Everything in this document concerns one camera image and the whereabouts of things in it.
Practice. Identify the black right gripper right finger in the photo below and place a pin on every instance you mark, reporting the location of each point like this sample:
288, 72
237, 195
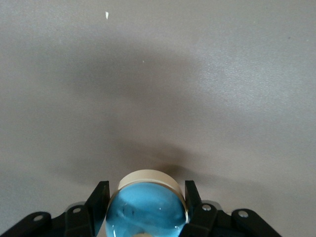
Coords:
197, 217

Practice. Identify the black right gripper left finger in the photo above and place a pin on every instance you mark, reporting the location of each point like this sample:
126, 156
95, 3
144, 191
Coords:
97, 205

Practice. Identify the scuffed light blue call bell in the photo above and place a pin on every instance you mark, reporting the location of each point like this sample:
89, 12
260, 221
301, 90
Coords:
148, 209

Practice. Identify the tiny white scrap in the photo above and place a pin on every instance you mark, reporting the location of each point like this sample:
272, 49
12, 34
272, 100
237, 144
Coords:
106, 14

